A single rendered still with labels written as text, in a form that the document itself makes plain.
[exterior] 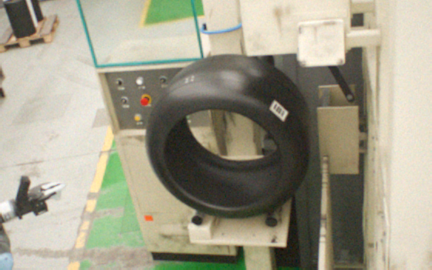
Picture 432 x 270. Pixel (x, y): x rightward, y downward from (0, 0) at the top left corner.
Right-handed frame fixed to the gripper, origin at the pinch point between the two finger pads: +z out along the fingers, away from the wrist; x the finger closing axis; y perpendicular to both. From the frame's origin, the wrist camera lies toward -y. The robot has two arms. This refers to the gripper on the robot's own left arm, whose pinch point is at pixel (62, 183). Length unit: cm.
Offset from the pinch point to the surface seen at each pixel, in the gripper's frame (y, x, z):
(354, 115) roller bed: -17, 48, 102
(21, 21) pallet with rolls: 149, -591, 55
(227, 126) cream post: -5, 11, 68
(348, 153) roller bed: 0, 48, 100
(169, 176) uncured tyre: -10.3, 31.5, 32.8
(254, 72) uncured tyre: -43, 38, 66
